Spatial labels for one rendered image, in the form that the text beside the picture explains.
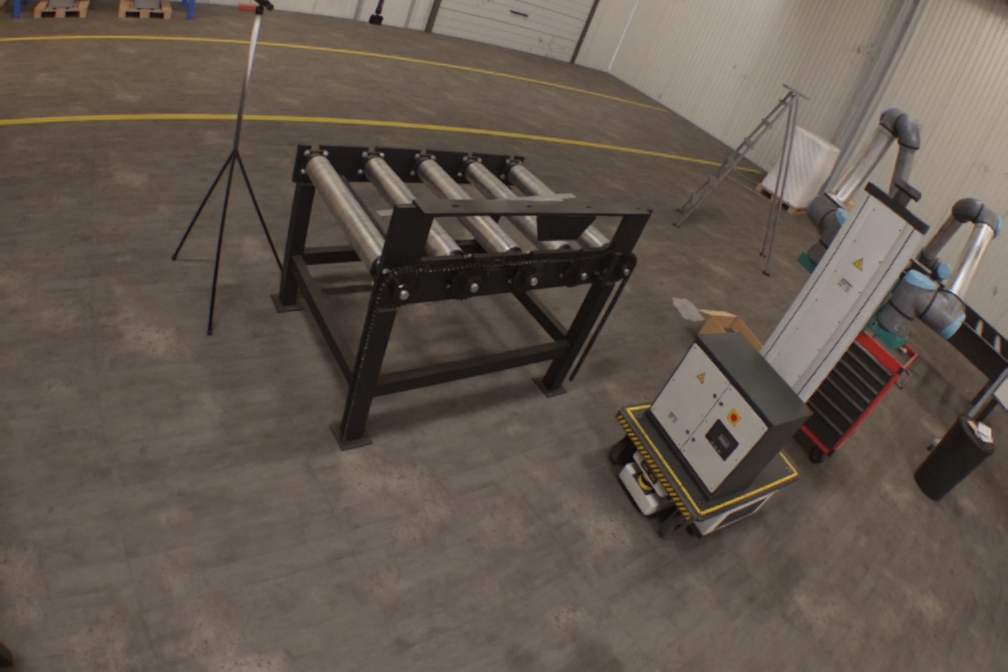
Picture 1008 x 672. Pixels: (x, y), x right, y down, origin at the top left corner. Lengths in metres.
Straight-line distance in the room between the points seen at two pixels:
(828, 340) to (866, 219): 0.57
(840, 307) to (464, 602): 2.00
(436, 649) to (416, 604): 0.19
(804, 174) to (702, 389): 7.78
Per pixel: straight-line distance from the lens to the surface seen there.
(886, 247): 2.62
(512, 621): 2.31
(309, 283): 2.80
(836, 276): 2.71
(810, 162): 10.07
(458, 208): 1.93
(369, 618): 2.17
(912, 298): 2.68
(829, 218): 2.90
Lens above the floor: 1.99
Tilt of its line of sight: 32 degrees down
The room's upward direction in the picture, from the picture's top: 23 degrees clockwise
